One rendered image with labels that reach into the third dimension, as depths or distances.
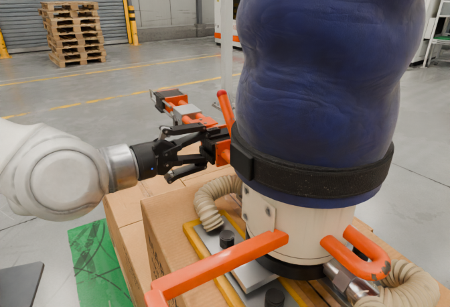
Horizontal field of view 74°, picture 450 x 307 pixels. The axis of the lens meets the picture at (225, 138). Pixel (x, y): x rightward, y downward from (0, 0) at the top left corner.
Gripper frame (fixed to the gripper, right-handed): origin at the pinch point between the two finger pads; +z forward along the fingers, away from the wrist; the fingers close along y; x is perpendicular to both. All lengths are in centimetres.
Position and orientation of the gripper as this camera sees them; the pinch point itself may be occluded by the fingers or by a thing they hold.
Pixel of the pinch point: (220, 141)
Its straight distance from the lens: 70.3
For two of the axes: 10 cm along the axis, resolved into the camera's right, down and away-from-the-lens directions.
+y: -0.1, 9.0, 4.4
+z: 8.6, -2.1, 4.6
